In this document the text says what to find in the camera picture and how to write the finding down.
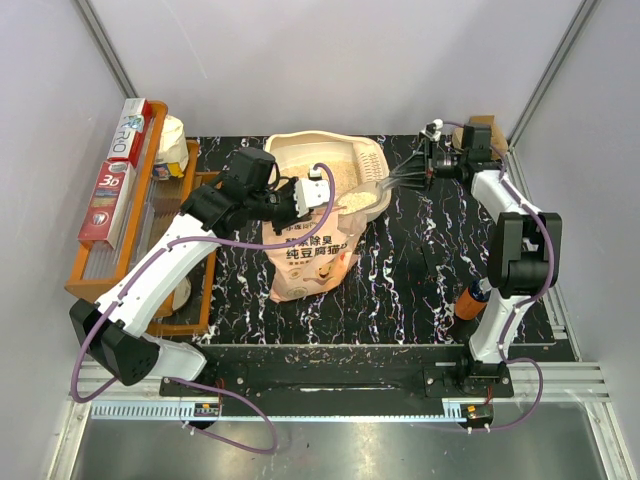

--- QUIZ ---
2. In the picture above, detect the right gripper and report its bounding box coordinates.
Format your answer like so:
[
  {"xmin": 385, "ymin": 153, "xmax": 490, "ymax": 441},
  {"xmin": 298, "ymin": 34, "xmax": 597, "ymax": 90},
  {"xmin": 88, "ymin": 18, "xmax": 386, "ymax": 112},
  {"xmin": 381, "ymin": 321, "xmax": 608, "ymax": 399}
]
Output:
[{"xmin": 389, "ymin": 138, "xmax": 467, "ymax": 192}]

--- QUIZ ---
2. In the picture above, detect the clear plastic scoop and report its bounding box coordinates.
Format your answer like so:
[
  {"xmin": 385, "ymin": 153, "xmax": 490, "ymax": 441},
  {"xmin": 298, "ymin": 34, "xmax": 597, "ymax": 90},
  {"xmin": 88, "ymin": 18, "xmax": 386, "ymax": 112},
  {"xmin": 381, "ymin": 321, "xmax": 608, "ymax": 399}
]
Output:
[{"xmin": 335, "ymin": 173, "xmax": 426, "ymax": 222}]

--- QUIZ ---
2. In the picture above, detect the cream plastic litter box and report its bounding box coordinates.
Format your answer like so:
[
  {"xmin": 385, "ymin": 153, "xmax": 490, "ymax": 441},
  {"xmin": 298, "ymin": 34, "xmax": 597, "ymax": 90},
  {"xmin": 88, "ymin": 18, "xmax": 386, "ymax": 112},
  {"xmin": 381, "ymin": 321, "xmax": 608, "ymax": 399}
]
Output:
[{"xmin": 262, "ymin": 130, "xmax": 394, "ymax": 221}]

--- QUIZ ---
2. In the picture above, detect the pink cat litter bag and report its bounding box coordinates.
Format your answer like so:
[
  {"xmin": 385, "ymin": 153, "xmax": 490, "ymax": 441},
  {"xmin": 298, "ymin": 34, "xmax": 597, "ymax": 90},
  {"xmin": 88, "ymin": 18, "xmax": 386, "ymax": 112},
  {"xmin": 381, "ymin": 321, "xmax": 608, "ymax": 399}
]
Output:
[{"xmin": 266, "ymin": 208, "xmax": 367, "ymax": 303}]

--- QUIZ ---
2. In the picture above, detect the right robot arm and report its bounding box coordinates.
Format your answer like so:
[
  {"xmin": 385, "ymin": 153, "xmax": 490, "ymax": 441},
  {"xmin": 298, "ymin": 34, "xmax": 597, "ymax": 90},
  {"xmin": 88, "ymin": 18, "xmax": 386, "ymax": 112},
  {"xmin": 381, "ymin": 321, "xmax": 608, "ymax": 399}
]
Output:
[{"xmin": 392, "ymin": 119, "xmax": 562, "ymax": 396}]

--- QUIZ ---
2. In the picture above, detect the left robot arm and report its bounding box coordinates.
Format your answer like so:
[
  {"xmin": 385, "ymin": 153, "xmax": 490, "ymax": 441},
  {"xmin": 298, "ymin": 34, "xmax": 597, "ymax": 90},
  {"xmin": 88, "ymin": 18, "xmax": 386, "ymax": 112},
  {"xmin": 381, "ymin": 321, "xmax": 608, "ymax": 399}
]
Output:
[{"xmin": 70, "ymin": 147, "xmax": 335, "ymax": 396}]

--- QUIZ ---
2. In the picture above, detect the brown cardboard box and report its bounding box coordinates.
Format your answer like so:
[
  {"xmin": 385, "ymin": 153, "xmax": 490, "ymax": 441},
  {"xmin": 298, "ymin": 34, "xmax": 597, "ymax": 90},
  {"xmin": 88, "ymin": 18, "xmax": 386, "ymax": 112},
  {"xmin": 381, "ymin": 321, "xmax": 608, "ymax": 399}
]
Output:
[{"xmin": 452, "ymin": 115, "xmax": 508, "ymax": 161}]

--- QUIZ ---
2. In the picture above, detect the red white toothpaste box upper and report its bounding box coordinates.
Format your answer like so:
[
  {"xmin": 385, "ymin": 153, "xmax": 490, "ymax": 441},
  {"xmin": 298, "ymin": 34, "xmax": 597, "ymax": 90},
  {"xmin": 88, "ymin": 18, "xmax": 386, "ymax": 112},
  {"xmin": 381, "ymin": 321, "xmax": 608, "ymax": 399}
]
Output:
[{"xmin": 107, "ymin": 98, "xmax": 152, "ymax": 167}]

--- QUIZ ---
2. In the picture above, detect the red 3D toothpaste box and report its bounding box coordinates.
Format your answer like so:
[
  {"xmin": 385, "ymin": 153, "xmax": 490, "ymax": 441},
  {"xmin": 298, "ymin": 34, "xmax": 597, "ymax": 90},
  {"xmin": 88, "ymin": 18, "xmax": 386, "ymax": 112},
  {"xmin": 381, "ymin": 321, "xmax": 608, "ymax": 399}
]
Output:
[{"xmin": 77, "ymin": 161, "xmax": 136, "ymax": 249}]

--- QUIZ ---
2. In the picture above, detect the black marble pattern mat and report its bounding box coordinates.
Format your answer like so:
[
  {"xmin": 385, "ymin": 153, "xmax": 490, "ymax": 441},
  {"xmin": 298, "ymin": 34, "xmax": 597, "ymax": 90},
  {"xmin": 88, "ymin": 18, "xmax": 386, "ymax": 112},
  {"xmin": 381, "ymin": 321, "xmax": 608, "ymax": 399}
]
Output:
[{"xmin": 192, "ymin": 133, "xmax": 556, "ymax": 346}]

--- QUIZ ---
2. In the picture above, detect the orange wooden tray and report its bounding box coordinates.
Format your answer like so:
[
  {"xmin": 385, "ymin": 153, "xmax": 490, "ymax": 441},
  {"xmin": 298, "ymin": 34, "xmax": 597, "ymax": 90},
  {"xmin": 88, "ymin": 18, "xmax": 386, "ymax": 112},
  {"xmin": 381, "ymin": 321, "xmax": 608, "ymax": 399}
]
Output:
[{"xmin": 65, "ymin": 101, "xmax": 216, "ymax": 337}]

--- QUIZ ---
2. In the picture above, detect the orange bottle with white cap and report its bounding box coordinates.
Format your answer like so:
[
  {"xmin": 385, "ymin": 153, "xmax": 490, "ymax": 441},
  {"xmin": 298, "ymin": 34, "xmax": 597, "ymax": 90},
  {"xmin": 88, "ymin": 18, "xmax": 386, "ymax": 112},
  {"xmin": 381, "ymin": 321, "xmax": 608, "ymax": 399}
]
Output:
[{"xmin": 454, "ymin": 278, "xmax": 492, "ymax": 321}]

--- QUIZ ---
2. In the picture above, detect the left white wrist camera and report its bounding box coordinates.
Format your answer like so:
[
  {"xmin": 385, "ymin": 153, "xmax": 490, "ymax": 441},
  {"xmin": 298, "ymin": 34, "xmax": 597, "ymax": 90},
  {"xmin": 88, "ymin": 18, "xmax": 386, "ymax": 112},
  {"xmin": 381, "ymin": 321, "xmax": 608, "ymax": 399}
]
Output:
[{"xmin": 293, "ymin": 168, "xmax": 330, "ymax": 218}]

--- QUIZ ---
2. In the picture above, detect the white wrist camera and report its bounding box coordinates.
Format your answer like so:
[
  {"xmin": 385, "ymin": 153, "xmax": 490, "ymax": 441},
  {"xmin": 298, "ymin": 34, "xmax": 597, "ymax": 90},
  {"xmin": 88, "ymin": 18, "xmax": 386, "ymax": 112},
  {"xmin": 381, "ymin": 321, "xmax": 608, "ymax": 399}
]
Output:
[
  {"xmin": 293, "ymin": 168, "xmax": 330, "ymax": 218},
  {"xmin": 418, "ymin": 119, "xmax": 444, "ymax": 150}
]

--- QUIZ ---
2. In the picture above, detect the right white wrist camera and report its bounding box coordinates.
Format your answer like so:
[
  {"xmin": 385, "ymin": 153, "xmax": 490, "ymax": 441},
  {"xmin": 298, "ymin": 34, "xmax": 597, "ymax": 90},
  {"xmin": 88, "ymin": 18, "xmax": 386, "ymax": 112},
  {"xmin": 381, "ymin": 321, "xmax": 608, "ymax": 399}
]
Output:
[{"xmin": 418, "ymin": 119, "xmax": 444, "ymax": 150}]

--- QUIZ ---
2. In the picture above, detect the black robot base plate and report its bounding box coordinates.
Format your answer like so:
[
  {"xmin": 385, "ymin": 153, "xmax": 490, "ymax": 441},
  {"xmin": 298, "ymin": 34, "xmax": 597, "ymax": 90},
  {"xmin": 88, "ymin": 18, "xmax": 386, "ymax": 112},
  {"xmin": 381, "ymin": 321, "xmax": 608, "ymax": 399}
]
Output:
[{"xmin": 158, "ymin": 342, "xmax": 515, "ymax": 401}]

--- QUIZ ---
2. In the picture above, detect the aluminium rail frame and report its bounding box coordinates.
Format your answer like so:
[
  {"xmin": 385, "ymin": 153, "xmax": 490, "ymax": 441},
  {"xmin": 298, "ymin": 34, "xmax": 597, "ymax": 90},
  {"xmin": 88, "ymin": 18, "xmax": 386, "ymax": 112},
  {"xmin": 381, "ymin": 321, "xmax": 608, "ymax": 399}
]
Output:
[{"xmin": 48, "ymin": 377, "xmax": 639, "ymax": 479}]

